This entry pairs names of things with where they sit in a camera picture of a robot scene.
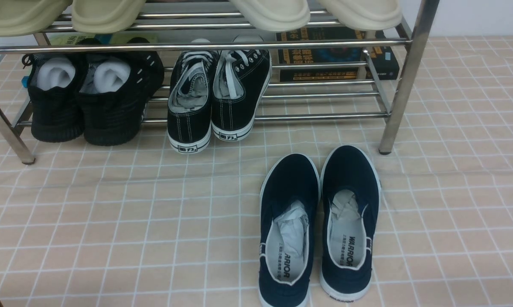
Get navy slip-on shoe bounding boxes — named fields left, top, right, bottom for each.
left=320, top=145, right=381, bottom=302
left=258, top=153, right=321, bottom=307

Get stainless steel shoe rack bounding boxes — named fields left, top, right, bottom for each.
left=0, top=0, right=440, bottom=165

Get black canvas sneaker right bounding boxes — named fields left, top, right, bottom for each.
left=211, top=49, right=272, bottom=142

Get black canvas sneaker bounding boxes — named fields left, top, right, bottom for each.
left=211, top=49, right=272, bottom=142
left=167, top=50, right=219, bottom=154

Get black canvas sneaker left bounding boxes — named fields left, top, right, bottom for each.
left=167, top=50, right=219, bottom=154

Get cream slipper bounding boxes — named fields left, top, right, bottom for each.
left=230, top=0, right=311, bottom=32
left=319, top=0, right=403, bottom=31

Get black knit sneaker right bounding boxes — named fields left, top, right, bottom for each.
left=75, top=50, right=165, bottom=146

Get black knit sneaker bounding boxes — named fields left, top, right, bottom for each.
left=75, top=50, right=165, bottom=146
left=22, top=53, right=86, bottom=142

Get dark book box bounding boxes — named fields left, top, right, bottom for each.
left=276, top=26, right=400, bottom=82

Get cream slipper far right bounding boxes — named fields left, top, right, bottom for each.
left=319, top=0, right=403, bottom=31

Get black knit sneaker left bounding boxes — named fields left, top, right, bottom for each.
left=22, top=53, right=86, bottom=142

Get beige slipper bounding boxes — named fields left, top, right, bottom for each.
left=0, top=0, right=73, bottom=37
left=71, top=0, right=146, bottom=34

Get beige slipper far left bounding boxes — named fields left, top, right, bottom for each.
left=0, top=0, right=73, bottom=37

